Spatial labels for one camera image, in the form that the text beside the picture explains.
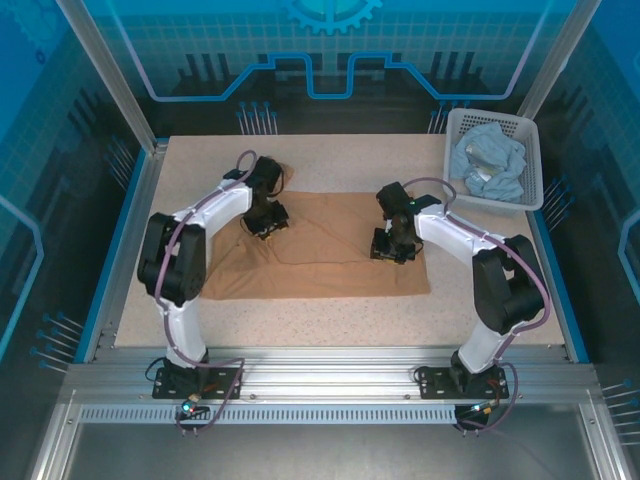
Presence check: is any slotted grey cable duct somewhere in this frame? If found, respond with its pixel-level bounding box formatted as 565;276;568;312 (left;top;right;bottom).
79;405;459;426

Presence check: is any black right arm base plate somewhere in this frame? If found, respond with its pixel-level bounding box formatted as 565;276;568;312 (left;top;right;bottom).
417;364;511;401

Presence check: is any pale perforated plastic basket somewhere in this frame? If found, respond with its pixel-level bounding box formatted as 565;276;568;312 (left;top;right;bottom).
443;107;545;219

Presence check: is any light blue t-shirt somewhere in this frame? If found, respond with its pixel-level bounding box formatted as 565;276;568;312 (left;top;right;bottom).
449;122;529;204

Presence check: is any aluminium lower frame bar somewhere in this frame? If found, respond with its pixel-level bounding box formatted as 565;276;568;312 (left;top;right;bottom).
29;389;84;480
579;394;634;480

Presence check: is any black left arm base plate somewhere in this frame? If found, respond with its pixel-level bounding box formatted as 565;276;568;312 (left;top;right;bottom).
152;366;244;401

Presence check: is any aluminium frame post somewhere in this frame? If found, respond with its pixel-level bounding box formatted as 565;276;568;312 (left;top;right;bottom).
54;0;171;156
514;0;605;124

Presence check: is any orange t-shirt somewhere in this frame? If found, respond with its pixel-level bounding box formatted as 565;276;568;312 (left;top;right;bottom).
202;163;432;301

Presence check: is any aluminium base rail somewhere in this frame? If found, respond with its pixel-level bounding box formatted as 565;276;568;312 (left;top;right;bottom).
64;344;601;407

